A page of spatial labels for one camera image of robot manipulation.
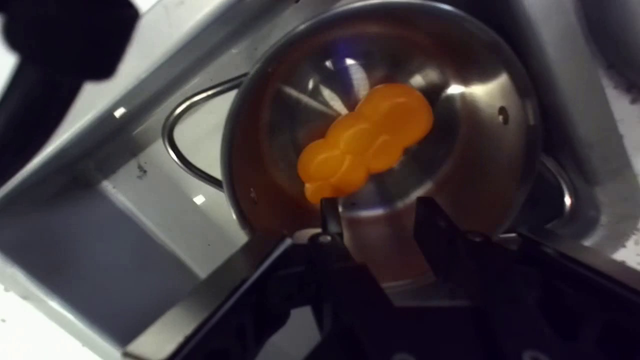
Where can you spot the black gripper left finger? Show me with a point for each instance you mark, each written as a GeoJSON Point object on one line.
{"type": "Point", "coordinates": [312, 306]}

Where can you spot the orange toy bread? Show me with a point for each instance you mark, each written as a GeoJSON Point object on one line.
{"type": "Point", "coordinates": [367, 140]}

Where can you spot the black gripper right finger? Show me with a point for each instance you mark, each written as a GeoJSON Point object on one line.
{"type": "Point", "coordinates": [521, 293]}

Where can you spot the silver metal pot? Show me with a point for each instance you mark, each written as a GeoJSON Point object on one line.
{"type": "Point", "coordinates": [481, 132]}

